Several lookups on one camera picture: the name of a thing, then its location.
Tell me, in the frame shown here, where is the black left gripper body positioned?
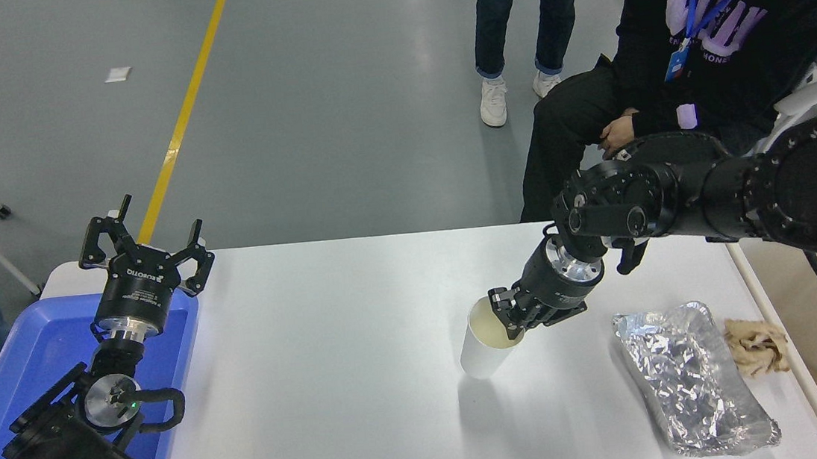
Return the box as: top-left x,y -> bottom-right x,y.
87,239 -> 189,343

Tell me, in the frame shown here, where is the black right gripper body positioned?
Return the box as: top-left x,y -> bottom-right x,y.
512,235 -> 589,319

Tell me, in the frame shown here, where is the white paper cup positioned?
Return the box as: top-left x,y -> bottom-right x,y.
454,293 -> 527,382

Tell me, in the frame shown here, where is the seated person's right hand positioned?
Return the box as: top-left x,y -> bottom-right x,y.
595,111 -> 644,161

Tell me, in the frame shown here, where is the blue plastic tray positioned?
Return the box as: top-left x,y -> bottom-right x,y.
0,282 -> 214,459

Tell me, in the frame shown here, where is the crumpled silver foil tray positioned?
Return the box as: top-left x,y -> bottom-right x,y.
610,293 -> 783,459

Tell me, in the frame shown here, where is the crumpled tan paper ball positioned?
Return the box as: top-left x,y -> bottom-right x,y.
721,312 -> 792,381

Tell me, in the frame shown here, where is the seated person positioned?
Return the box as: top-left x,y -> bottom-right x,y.
499,0 -> 817,225

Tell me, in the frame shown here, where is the standing person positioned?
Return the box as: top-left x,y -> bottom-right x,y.
469,0 -> 606,129

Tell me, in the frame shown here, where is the white chair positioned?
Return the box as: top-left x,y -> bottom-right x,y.
737,18 -> 817,154

